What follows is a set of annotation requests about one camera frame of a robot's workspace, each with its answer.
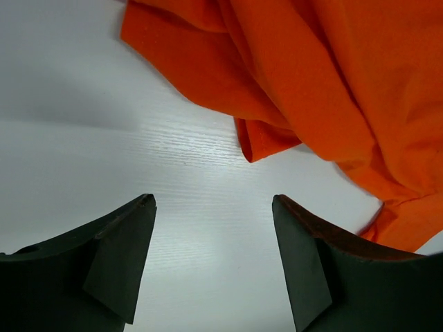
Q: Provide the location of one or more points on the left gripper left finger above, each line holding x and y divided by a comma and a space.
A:
87, 279

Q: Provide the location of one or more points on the orange t shirt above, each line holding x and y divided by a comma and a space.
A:
358, 82

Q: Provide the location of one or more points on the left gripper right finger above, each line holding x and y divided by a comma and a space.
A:
337, 281

